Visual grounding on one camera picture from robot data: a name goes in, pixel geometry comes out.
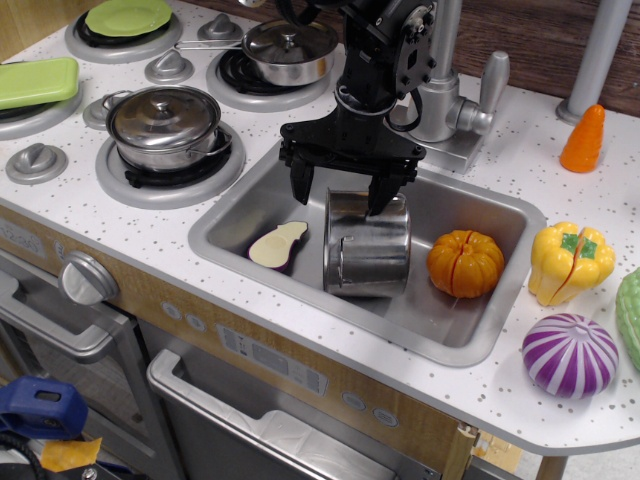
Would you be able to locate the grey dishwasher door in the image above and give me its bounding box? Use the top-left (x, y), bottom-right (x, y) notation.
top-left (145, 347), bottom-right (471, 480)

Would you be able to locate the toy eggplant half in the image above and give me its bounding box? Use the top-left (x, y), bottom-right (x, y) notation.
top-left (248, 221), bottom-right (308, 271)

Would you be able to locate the grey oven door handle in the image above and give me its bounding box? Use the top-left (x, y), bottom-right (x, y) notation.
top-left (1, 271), bottom-right (141, 365)

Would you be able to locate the blue clamp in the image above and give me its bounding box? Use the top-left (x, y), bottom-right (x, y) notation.
top-left (1, 376), bottom-right (89, 440)

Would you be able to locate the silver sink basin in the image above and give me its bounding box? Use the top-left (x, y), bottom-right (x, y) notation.
top-left (189, 148), bottom-right (546, 367)

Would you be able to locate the green round plate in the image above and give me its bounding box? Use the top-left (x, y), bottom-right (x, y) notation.
top-left (85, 0), bottom-right (172, 37)

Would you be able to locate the front right stove burner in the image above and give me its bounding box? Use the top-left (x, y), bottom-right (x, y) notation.
top-left (96, 124), bottom-right (246, 210)

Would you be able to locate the steel saucepan with lid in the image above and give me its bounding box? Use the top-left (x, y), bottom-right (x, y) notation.
top-left (174, 20), bottom-right (338, 87)

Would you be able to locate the grey stove knob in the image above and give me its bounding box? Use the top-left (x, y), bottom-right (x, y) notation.
top-left (82, 90), bottom-right (131, 131)
top-left (5, 143), bottom-right (68, 185)
top-left (144, 50), bottom-right (194, 85)
top-left (197, 13), bottom-right (244, 41)

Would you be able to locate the front left stove burner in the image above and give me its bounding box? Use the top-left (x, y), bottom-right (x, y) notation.
top-left (1, 88), bottom-right (83, 140)

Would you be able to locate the rear right stove burner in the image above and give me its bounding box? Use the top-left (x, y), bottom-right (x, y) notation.
top-left (205, 44), bottom-right (345, 113)

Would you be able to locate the silver oven dial knob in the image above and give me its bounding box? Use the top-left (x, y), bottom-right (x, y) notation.
top-left (58, 251), bottom-right (119, 306)

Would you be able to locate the rear left stove burner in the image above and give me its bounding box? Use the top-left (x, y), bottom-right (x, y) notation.
top-left (64, 12), bottom-right (182, 64)

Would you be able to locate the orange toy pumpkin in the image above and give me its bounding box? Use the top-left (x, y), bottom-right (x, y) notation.
top-left (426, 230), bottom-right (505, 299)

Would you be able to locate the steel pot with lid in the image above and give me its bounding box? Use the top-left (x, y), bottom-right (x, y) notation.
top-left (106, 86), bottom-right (231, 173)

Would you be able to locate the stove burner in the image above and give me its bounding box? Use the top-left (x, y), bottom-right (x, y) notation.
top-left (1, 88), bottom-right (83, 140)
top-left (96, 124), bottom-right (246, 210)
top-left (205, 44), bottom-right (345, 113)
top-left (64, 12), bottom-right (182, 64)

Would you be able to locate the grey vertical pole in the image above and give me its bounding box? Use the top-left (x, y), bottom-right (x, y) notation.
top-left (556, 0), bottom-right (633, 125)

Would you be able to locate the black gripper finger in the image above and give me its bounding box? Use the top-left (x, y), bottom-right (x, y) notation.
top-left (368, 174), bottom-right (404, 216)
top-left (289, 156), bottom-right (315, 205)

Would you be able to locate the silver toy faucet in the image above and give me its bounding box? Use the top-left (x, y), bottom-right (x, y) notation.
top-left (409, 0), bottom-right (510, 174)

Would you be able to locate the orange toy carrot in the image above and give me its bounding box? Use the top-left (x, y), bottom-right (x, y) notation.
top-left (559, 104), bottom-right (606, 173)

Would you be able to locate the green toy vegetable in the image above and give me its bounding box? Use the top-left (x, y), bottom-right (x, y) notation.
top-left (616, 269), bottom-right (640, 370)

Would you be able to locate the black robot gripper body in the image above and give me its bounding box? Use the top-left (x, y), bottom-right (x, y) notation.
top-left (280, 84), bottom-right (425, 184)

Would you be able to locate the purple striped toy onion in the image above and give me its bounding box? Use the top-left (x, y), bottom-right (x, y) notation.
top-left (522, 313), bottom-right (619, 399)

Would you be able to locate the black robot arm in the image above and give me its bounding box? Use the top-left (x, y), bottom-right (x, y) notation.
top-left (276, 1), bottom-right (436, 215)

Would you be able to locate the yellow toy bell pepper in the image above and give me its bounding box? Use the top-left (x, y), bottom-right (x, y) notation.
top-left (528, 222), bottom-right (616, 306)

